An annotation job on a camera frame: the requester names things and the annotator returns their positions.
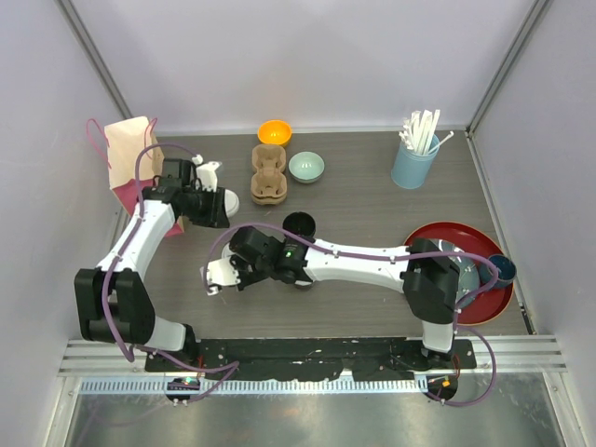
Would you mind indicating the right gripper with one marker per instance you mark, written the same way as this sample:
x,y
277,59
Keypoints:
x,y
237,262

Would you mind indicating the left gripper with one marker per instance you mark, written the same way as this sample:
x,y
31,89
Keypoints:
x,y
216,216

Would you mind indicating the white cup lid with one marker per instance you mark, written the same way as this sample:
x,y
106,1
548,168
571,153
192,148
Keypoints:
x,y
226,252
231,203

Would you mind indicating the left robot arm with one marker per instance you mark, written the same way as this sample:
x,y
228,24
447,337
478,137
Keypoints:
x,y
113,304

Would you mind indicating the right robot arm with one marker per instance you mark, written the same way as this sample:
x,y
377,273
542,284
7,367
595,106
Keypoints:
x,y
429,285

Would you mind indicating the cardboard cup carrier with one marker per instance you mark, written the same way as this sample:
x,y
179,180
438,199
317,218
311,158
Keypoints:
x,y
269,184

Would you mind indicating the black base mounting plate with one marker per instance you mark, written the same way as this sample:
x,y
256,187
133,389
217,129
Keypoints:
x,y
319,359

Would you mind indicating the orange bowl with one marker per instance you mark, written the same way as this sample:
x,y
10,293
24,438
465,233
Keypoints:
x,y
275,131

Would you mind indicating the light green bowl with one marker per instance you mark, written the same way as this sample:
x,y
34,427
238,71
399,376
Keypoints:
x,y
306,167

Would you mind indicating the pink paper gift bag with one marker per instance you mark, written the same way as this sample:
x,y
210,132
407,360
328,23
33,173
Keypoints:
x,y
119,145

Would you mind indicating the blue straw holder cup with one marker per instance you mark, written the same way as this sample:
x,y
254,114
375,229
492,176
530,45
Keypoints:
x,y
410,169

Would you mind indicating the white wrapped straws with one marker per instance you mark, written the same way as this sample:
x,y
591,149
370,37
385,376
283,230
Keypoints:
x,y
418,131

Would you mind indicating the blue plate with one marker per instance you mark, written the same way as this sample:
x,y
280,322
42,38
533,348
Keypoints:
x,y
469,279

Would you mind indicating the red round tray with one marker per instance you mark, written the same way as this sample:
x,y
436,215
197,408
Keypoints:
x,y
489,304

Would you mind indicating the dark blue mug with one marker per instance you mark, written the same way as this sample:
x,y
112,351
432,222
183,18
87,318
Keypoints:
x,y
507,271

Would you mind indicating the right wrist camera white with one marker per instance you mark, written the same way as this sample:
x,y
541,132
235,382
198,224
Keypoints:
x,y
220,274

